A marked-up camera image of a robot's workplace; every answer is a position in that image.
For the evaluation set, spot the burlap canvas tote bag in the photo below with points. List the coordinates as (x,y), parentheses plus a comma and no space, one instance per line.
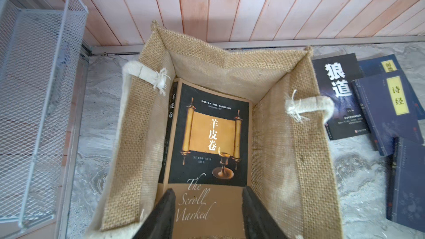
(291,169)

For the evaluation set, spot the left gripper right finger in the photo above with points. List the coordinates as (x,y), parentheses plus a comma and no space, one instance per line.
(257,221)

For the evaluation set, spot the navy book far right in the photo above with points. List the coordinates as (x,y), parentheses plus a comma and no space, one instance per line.
(386,64)

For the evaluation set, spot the white wire mesh shelf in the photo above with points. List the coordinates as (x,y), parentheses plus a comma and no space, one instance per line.
(40,52)

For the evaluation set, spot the black wolf title book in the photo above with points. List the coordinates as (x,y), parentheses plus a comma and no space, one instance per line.
(334,76)

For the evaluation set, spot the navy book yellow label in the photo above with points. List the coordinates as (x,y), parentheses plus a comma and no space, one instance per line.
(388,107)

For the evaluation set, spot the navy book yijing label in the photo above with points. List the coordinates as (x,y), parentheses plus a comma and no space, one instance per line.
(406,191)

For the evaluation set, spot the brown gold cover book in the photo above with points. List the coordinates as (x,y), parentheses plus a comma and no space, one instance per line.
(206,161)

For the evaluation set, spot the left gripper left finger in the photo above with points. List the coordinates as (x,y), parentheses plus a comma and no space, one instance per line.
(160,222)

